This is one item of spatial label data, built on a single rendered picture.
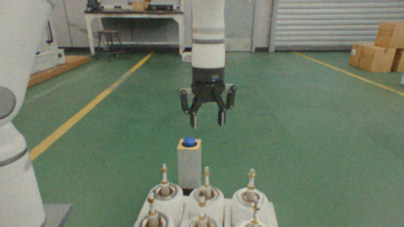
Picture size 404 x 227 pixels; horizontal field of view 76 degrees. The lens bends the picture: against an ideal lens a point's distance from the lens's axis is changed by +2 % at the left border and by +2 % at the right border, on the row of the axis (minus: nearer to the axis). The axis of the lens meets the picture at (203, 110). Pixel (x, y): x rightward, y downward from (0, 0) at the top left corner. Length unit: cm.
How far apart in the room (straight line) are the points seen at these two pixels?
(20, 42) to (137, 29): 499
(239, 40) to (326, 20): 170
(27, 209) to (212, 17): 52
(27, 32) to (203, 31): 31
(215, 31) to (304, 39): 519
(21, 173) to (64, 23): 543
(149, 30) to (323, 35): 347
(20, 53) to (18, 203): 27
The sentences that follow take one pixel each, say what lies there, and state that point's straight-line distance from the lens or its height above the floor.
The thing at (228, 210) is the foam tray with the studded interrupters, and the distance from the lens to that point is 81.
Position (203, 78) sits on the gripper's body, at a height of 59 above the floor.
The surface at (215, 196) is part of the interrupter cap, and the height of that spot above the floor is 25.
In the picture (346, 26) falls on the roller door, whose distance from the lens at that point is 603.
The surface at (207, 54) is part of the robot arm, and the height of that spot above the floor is 64.
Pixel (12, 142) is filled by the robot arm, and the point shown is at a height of 50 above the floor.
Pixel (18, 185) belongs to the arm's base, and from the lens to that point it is 60.
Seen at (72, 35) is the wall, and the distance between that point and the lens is 591.
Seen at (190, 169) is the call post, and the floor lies 24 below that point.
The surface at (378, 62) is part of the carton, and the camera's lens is 408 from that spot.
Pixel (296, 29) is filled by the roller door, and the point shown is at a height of 43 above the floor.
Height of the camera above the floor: 72
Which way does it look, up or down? 21 degrees down
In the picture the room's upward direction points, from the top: straight up
